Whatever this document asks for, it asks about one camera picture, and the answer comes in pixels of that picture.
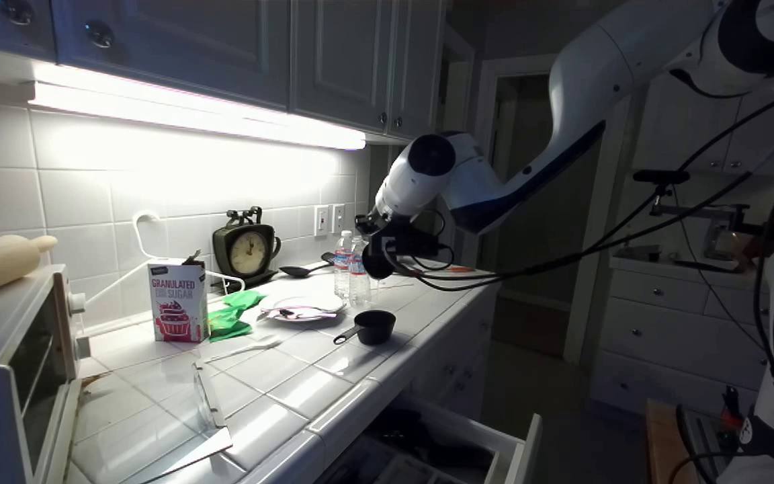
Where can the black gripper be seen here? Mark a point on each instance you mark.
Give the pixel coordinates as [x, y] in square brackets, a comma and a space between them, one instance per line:
[402, 233]

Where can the small black measuring scoop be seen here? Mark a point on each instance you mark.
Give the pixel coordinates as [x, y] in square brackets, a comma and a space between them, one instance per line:
[378, 260]

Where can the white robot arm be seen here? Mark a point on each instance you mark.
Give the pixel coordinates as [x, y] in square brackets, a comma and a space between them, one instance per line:
[715, 48]

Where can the clear water bottle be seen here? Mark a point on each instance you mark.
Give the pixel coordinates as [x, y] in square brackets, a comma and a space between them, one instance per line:
[351, 279]

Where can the black ladle spoon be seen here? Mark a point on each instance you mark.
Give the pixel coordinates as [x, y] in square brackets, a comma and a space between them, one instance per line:
[301, 273]

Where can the white plate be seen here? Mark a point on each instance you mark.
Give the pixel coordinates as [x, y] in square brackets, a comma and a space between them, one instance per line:
[305, 310]

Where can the white lower kitchen cabinets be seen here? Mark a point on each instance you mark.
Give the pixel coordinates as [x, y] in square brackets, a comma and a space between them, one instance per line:
[433, 354]

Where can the black vintage clock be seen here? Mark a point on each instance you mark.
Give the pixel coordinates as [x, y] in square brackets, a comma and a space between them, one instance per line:
[245, 245]

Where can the upper kitchen cabinets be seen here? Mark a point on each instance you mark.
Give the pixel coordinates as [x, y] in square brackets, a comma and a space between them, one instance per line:
[367, 66]

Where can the white plastic spoon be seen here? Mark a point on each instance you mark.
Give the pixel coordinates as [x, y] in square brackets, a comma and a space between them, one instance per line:
[241, 350]

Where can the green cloth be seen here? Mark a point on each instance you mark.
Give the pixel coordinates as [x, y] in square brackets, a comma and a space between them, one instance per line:
[225, 320]

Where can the open white cutlery drawer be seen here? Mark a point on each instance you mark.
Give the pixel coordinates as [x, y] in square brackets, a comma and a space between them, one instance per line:
[414, 443]

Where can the pink white carton box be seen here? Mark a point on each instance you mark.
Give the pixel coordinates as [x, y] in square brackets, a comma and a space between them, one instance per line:
[179, 302]

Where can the white dresser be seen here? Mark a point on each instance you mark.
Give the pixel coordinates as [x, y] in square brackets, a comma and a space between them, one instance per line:
[676, 335]

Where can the under cabinet light bar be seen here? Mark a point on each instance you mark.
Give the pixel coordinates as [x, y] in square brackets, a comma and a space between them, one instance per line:
[89, 93]

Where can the silver toaster oven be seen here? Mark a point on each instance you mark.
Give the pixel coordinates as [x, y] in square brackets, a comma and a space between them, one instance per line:
[39, 385]

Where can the white wall outlets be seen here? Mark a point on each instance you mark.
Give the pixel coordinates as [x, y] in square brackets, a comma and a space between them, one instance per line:
[328, 218]

